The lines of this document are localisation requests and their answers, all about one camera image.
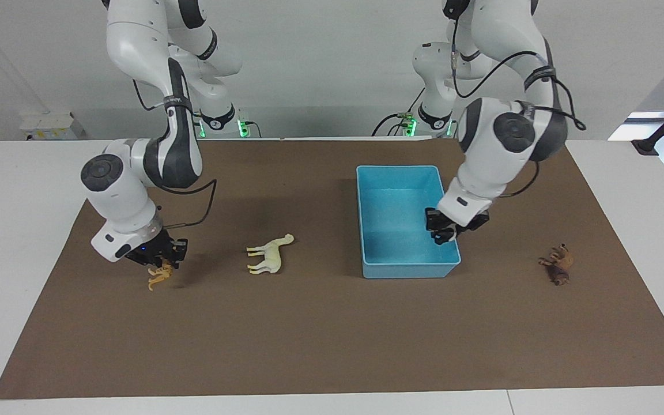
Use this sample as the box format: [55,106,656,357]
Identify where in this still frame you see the white power strip box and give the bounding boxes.
[20,112,86,141]

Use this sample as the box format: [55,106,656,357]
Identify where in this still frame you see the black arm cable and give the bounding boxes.
[450,16,587,198]
[132,78,218,229]

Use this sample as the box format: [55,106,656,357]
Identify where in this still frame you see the black right base cables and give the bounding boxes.
[191,111,263,139]

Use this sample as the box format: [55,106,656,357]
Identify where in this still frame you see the light blue storage box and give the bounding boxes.
[356,165,462,280]

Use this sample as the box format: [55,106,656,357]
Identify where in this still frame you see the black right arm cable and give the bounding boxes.
[132,78,218,229]

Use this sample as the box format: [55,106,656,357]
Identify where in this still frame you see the brown table mat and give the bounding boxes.
[0,138,664,400]

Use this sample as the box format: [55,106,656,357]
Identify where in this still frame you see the orange striped tiger toy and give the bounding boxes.
[147,259,175,292]

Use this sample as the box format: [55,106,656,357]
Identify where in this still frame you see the brown lion toy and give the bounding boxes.
[538,243,574,286]

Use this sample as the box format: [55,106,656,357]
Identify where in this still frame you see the black base cables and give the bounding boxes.
[191,111,263,139]
[371,86,459,138]

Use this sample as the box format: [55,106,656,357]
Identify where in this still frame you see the black left base cables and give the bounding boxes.
[371,86,459,138]

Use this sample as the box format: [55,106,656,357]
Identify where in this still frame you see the cream llama toy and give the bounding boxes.
[246,233,295,275]

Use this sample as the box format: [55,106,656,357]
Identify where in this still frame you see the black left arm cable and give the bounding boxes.
[450,16,587,198]

